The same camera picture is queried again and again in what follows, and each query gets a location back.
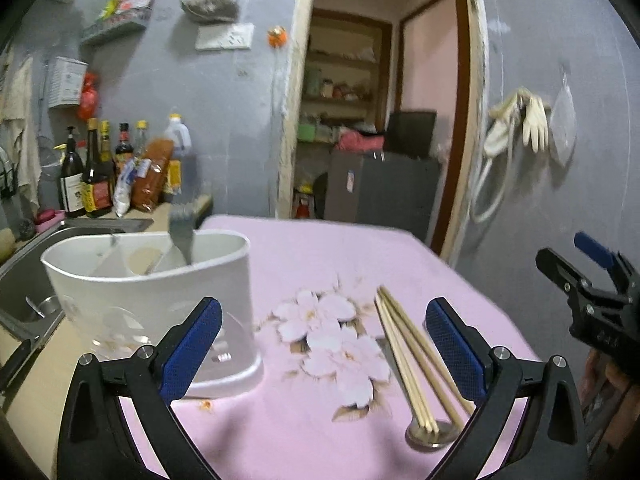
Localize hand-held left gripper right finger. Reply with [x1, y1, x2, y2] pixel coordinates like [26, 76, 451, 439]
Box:
[424, 296, 589, 480]

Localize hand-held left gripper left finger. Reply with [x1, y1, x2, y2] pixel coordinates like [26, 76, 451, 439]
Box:
[56, 296, 223, 480]

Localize white plastic utensil holder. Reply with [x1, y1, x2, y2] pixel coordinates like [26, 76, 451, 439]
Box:
[40, 230, 264, 400]

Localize pink cloth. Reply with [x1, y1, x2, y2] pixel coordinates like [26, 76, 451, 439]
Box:
[336, 129, 386, 153]

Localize red plastic bag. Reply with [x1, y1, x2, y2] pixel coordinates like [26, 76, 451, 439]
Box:
[77, 72, 101, 121]

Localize plastic cooking oil jug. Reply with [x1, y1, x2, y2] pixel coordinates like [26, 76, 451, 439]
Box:
[162, 113, 193, 196]

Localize red label soy sauce bottle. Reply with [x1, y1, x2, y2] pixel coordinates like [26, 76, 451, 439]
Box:
[80, 118, 115, 218]

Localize brown wooden chopstick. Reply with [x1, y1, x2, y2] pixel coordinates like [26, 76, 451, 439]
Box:
[376, 287, 466, 431]
[378, 285, 476, 417]

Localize light wooden chopstick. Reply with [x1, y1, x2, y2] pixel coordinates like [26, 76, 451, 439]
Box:
[374, 300, 423, 434]
[376, 295, 439, 434]
[375, 298, 431, 434]

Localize wooden shelf unit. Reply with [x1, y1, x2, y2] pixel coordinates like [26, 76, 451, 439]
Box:
[300, 10, 393, 221]

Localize white wall box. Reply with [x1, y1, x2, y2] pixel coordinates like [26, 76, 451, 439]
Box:
[47, 56, 89, 109]

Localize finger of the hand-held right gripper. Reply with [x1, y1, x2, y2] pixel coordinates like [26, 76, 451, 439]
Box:
[574, 231, 640, 296]
[535, 247, 631, 311]

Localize white wall socket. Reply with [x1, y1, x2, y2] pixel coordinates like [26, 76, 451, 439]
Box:
[224, 24, 253, 49]

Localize beige rubber gloves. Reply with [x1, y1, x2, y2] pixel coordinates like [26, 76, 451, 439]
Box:
[485, 87, 551, 156]

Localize person's right hand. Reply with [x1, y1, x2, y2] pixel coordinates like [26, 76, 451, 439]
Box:
[582, 350, 640, 456]

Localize yellow cap dark bottle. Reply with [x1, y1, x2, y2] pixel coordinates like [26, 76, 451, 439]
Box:
[97, 120, 116, 163]

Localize black box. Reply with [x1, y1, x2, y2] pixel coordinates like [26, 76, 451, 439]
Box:
[387, 110, 437, 158]

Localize clear hanging plastic bag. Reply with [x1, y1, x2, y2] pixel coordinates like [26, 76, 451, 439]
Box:
[550, 72, 578, 166]

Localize white and blue packet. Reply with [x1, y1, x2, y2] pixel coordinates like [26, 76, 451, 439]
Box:
[112, 157, 151, 218]

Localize white hose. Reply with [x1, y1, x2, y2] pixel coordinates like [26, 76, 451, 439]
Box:
[470, 150, 512, 224]

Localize metal spoon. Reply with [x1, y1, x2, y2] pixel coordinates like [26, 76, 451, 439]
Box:
[378, 337, 461, 450]

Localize small dark sauce bottle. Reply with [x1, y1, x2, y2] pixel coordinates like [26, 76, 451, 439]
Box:
[114, 123, 135, 176]

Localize orange snack packet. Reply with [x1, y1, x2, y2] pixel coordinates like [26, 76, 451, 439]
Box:
[131, 137, 176, 212]

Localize white wall switch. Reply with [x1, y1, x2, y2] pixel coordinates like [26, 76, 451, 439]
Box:
[195, 26, 226, 51]

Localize grey wall shelf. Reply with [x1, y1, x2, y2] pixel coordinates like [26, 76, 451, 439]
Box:
[80, 7, 153, 46]

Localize pink floral tablecloth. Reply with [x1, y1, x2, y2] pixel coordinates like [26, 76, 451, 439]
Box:
[120, 214, 543, 480]

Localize beige hanging towel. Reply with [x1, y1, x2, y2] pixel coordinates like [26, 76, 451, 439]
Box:
[0, 55, 41, 211]

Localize white door frame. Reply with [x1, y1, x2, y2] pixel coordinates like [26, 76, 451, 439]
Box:
[277, 0, 488, 261]

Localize stainless steel sink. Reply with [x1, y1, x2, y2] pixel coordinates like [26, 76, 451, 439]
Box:
[0, 217, 153, 361]

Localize grey refrigerator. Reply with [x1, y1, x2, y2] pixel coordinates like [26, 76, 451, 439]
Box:
[325, 151, 441, 241]

